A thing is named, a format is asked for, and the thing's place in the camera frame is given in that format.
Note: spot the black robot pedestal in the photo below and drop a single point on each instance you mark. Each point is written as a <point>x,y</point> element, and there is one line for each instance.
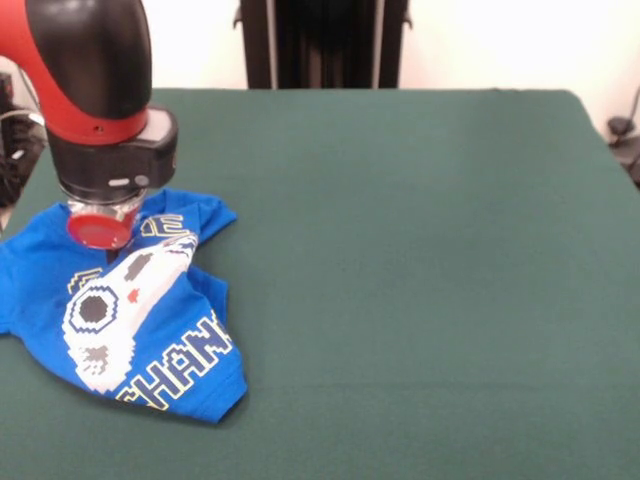
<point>320,45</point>

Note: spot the black equipment pile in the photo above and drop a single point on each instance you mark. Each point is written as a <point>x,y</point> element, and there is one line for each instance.
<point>17,155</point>

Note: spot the blue printed t-shirt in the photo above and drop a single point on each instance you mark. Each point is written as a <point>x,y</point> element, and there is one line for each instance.
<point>150,325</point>

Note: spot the dark green table cloth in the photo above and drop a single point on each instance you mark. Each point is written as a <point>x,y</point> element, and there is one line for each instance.
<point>450,300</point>

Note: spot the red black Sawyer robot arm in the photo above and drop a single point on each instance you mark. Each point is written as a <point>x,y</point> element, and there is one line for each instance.
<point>95,100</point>

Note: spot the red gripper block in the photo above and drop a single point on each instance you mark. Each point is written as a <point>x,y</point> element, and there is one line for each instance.
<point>97,232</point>

